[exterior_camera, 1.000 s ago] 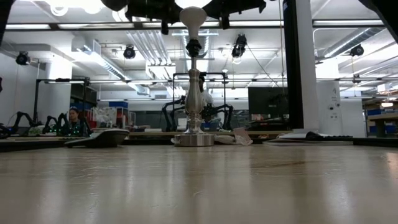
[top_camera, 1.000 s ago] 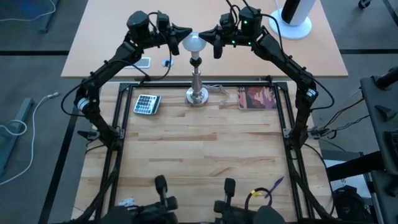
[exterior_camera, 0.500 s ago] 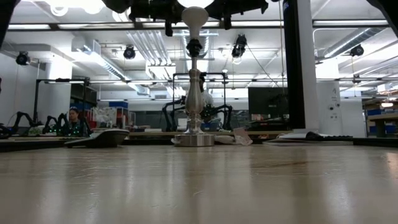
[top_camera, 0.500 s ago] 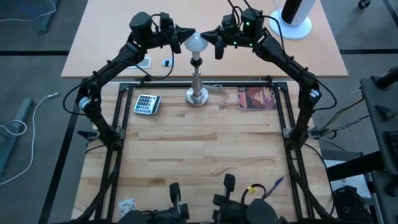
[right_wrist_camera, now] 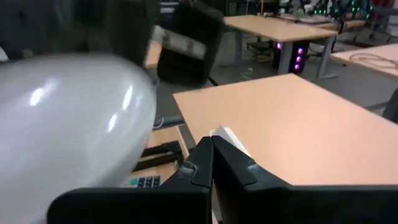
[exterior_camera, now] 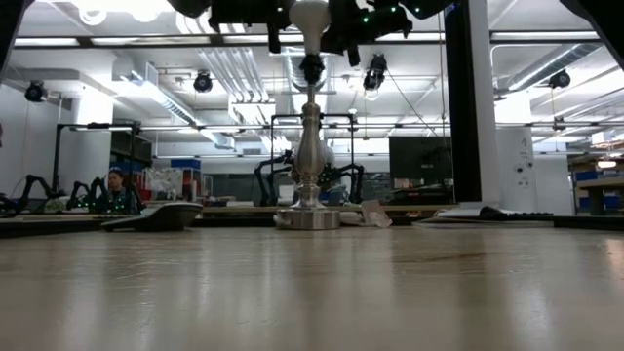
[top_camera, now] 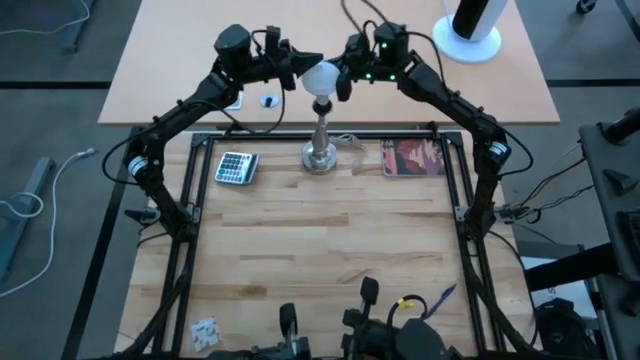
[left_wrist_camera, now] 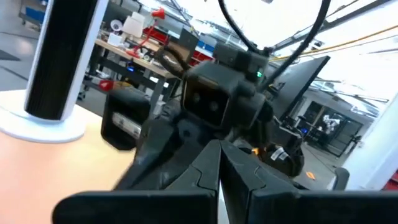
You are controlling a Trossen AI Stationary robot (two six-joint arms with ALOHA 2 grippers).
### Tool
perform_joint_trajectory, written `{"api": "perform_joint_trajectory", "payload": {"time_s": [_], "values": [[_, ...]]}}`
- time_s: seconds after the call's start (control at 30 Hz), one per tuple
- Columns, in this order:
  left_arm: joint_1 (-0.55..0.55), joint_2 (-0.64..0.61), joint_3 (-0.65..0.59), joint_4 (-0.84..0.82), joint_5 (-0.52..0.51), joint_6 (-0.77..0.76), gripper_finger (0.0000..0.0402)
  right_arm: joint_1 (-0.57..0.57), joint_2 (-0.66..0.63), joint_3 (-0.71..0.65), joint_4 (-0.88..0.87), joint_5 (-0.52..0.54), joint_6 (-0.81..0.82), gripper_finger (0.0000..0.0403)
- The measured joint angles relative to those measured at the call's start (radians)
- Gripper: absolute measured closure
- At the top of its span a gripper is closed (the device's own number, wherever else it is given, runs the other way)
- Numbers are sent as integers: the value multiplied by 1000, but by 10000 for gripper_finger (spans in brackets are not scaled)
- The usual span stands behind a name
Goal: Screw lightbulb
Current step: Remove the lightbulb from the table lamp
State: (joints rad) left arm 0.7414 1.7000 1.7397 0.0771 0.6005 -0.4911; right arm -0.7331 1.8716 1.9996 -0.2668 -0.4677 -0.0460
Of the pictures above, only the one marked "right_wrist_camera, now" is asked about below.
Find grey pocket calculator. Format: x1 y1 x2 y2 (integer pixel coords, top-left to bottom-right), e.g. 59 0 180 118
126 175 164 189

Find black aluminium table frame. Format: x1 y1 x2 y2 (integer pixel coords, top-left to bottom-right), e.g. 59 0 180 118
132 139 185 173

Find silver smartphone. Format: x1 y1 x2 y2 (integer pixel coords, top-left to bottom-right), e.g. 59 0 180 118
210 124 252 158

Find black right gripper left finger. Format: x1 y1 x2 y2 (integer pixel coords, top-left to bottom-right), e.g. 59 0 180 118
158 136 215 190

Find black computer tower red lights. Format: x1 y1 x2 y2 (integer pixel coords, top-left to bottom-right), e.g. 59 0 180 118
272 41 309 75

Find beige office desk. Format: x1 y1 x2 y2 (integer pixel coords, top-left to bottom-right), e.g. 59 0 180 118
172 73 398 187
223 14 339 80
329 43 398 124

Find coiled grey cable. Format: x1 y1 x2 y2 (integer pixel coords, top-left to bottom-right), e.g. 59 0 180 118
348 52 398 70

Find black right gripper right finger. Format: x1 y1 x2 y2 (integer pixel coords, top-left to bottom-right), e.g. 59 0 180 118
211 135 292 224

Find background black robot rig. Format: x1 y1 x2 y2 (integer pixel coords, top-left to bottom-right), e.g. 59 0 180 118
264 0 376 24

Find grey desk foot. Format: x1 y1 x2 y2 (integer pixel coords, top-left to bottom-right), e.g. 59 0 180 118
154 114 185 129

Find white light bulb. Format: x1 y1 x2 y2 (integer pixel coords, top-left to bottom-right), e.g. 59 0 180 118
0 52 158 224

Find long white floor cable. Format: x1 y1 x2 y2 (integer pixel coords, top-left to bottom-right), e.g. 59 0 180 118
152 115 165 130

